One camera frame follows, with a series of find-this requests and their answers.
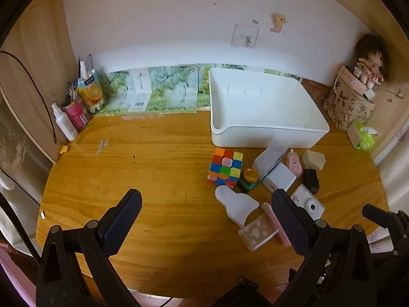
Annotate white tube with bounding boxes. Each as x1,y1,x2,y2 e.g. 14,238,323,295
78,56,96,80

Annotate green tissue pack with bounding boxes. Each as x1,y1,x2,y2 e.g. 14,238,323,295
347,120,379,151

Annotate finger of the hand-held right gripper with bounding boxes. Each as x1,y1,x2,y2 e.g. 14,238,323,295
362,204,397,228

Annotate small green yellow-lidded jar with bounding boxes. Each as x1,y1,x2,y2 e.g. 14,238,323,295
238,167,260,194

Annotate pale curtain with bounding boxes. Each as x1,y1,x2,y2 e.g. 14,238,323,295
372,128,409,213

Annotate white cube box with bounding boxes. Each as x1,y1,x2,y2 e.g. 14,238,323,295
262,162,297,190

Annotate green leaf printed sheet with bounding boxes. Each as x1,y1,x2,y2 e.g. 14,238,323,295
93,63,304,116

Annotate pink wall note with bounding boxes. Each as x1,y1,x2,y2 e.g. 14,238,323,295
231,23,260,49

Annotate pink comb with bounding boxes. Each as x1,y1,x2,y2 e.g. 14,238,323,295
262,202,292,247

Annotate pink case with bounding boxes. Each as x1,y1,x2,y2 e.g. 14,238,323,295
339,65,366,95

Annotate yellow pony wall sticker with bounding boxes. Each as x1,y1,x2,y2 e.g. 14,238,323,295
270,13,287,34

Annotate frosted plastic box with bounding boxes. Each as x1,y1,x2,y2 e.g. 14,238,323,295
252,144,289,180

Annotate brown woven mat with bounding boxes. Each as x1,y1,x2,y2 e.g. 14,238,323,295
300,78,333,103

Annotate black cable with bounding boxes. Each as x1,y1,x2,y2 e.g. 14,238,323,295
0,51,60,146

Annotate clear heart-print box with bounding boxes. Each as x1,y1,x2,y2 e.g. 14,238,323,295
238,214,277,251

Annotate colourful puzzle cube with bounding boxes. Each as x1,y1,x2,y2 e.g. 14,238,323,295
207,148,245,189

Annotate pink correction tape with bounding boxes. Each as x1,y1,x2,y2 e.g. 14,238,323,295
286,149,304,177

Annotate dark pens bundle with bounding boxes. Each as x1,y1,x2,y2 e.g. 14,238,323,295
65,80,80,103

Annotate white compact camera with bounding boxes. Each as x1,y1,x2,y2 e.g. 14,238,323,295
290,184,326,221

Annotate wooden desk hutch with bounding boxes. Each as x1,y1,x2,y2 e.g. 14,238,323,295
0,0,409,167

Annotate beige printed tote bag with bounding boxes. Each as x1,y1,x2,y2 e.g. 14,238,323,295
322,65,377,131

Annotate beige sponge block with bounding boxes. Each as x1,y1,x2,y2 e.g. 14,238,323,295
302,149,326,171

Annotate white barcode box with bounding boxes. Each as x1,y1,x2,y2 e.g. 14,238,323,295
120,67,153,113

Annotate pink cloth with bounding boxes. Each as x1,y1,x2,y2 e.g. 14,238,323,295
0,243,36,307

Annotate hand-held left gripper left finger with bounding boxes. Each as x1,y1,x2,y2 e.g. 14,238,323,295
36,189,143,307

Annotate brown-haired doll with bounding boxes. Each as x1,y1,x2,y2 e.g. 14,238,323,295
353,34,389,90

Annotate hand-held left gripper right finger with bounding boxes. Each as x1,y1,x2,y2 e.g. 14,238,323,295
270,189,387,307

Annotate white plastic bottle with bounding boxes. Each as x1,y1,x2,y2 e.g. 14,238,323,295
215,185,260,227

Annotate white spray bottle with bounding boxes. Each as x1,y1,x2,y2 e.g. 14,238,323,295
51,102,79,141

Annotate small black box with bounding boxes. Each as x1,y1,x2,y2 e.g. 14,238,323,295
302,169,321,194

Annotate white plastic storage bin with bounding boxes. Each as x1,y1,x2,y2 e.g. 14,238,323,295
208,67,330,149

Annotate pink can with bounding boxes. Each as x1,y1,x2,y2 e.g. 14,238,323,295
61,98,91,131

